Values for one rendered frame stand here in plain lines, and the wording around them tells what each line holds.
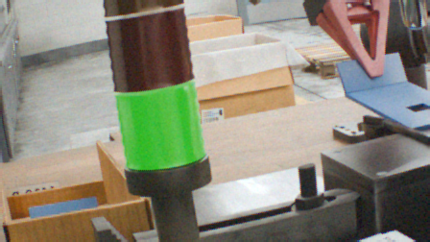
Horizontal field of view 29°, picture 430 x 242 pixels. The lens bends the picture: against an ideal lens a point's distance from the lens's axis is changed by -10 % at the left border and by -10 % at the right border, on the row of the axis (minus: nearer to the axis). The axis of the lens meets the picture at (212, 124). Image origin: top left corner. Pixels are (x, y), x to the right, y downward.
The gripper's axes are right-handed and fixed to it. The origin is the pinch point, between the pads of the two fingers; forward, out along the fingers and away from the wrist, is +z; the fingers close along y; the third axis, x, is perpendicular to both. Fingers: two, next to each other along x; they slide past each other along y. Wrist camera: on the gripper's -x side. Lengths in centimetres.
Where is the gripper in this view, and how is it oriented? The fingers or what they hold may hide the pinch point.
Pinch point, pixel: (373, 69)
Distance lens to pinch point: 82.6
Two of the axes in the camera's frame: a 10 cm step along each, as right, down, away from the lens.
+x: 9.5, -2.0, 2.2
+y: 1.7, -2.7, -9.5
